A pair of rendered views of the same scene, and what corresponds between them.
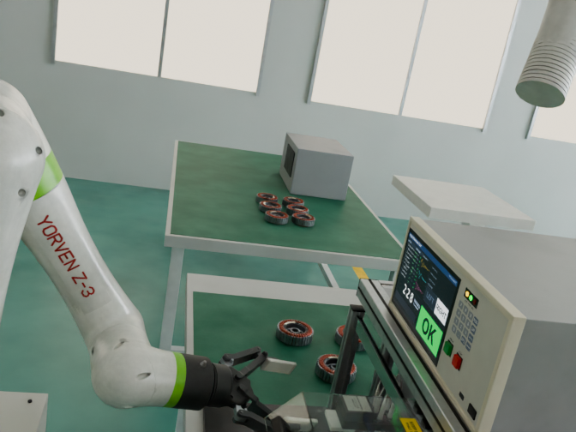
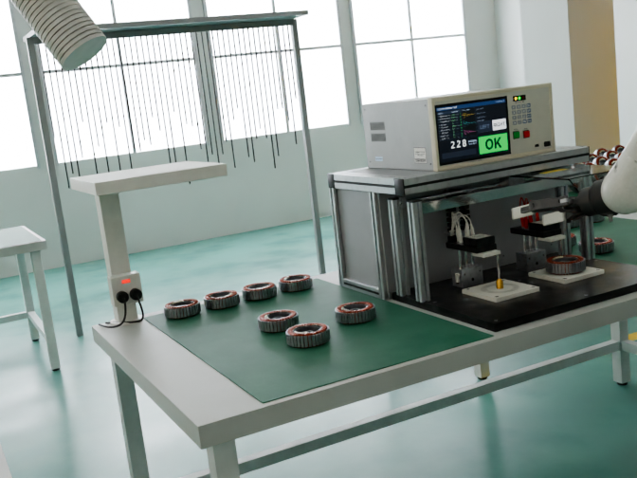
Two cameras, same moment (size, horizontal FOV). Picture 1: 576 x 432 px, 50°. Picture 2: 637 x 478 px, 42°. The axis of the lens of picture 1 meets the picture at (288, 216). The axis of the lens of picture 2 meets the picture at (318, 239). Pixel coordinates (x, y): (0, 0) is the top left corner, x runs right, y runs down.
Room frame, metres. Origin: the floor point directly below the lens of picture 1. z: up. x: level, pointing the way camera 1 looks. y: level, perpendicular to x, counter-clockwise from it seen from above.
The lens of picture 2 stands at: (2.13, 1.88, 1.37)
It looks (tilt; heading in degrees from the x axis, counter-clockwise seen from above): 10 degrees down; 256
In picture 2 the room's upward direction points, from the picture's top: 7 degrees counter-clockwise
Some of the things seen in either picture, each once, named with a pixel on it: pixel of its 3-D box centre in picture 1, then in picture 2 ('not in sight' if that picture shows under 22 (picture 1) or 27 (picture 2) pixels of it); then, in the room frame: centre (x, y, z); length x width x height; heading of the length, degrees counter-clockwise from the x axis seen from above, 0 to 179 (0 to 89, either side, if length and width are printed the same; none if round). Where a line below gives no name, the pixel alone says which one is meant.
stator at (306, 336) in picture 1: (294, 332); (307, 335); (1.69, -0.08, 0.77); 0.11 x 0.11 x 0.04
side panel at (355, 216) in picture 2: not in sight; (359, 241); (1.40, -0.49, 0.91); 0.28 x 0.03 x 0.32; 102
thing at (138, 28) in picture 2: not in sight; (190, 169); (1.54, -3.73, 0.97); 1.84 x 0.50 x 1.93; 12
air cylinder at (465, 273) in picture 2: not in sight; (467, 275); (1.15, -0.28, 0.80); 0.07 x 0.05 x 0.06; 12
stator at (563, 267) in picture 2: not in sight; (565, 265); (0.88, -0.19, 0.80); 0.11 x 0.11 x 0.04
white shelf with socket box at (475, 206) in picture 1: (442, 260); (156, 248); (2.01, -0.55, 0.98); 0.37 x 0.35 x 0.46; 12
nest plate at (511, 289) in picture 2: not in sight; (500, 289); (1.12, -0.14, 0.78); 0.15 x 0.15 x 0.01; 12
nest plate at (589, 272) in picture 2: not in sight; (565, 272); (0.88, -0.19, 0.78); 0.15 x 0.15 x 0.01; 12
